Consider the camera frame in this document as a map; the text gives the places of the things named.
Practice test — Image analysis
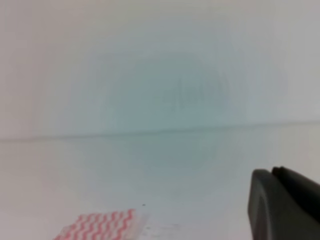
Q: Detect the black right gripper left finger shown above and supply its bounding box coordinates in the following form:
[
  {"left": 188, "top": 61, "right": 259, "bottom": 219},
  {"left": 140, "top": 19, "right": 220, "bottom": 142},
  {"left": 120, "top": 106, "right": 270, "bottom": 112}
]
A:
[{"left": 247, "top": 169, "right": 320, "bottom": 240}]

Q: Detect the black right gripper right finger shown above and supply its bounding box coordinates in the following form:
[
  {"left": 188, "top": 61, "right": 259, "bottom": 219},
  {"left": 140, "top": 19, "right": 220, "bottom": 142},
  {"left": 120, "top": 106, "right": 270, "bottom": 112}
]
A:
[{"left": 272, "top": 166, "right": 320, "bottom": 220}]

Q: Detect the pink white striped towel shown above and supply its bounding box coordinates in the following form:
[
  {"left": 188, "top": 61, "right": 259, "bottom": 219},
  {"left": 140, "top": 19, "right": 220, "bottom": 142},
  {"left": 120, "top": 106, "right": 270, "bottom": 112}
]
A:
[{"left": 55, "top": 208, "right": 137, "bottom": 240}]

